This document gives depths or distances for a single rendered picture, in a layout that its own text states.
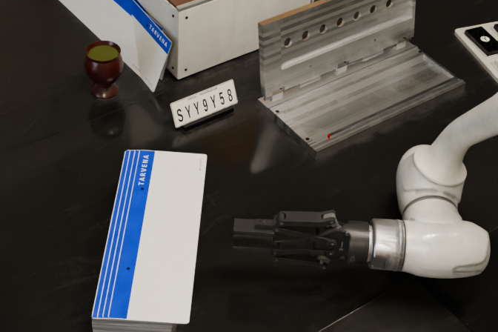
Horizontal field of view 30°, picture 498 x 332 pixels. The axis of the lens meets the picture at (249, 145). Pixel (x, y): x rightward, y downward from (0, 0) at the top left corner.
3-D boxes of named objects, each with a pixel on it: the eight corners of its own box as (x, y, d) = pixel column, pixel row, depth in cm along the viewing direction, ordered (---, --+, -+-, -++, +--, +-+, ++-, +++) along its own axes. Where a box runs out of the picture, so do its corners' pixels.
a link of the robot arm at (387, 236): (397, 281, 163) (364, 279, 163) (393, 243, 170) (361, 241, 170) (407, 247, 157) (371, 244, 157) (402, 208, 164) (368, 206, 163)
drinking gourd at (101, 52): (120, 76, 210) (118, 36, 203) (128, 99, 204) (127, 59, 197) (82, 81, 208) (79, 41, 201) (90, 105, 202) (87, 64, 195)
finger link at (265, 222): (283, 231, 161) (284, 219, 159) (254, 229, 161) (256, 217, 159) (284, 224, 162) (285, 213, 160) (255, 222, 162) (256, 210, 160)
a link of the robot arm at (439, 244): (398, 288, 163) (392, 234, 173) (486, 294, 163) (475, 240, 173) (408, 246, 156) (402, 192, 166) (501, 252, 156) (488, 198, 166)
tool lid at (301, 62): (262, 25, 191) (257, 22, 193) (266, 104, 202) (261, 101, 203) (417, -32, 212) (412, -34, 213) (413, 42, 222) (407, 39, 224)
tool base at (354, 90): (315, 160, 193) (317, 147, 191) (256, 105, 205) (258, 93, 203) (464, 90, 214) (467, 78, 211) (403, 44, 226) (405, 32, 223)
